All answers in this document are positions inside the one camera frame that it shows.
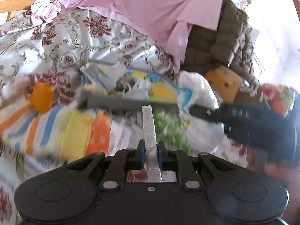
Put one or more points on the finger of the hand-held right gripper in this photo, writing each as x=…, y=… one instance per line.
x=204, y=113

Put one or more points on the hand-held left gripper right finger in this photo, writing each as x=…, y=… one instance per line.
x=161, y=155

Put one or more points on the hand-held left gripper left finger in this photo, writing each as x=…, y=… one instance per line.
x=141, y=155

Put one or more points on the white diaper with blue print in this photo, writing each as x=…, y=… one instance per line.
x=199, y=91

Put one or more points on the beige printed towel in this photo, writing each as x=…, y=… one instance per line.
x=148, y=124

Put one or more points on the grey tray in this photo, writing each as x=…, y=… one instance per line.
x=112, y=103

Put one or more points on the striped towel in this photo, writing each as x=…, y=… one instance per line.
x=70, y=131

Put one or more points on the person's right hand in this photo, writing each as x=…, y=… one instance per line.
x=279, y=173

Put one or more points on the bag of green pieces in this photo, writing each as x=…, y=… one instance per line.
x=167, y=129

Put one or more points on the brown cloth with white numbers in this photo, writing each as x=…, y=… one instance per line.
x=248, y=93

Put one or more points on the colourful patchwork cloth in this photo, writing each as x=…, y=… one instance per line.
x=279, y=98

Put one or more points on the yellow cartoon cloth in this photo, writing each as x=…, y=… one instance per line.
x=161, y=91

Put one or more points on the brown quilted jacket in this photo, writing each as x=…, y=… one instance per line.
x=225, y=39

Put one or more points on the pink hanging sheet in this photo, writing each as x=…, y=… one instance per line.
x=145, y=9

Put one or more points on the floral satin bedspread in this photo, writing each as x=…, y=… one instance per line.
x=58, y=42

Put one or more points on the wooden bunk frame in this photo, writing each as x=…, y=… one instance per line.
x=223, y=82

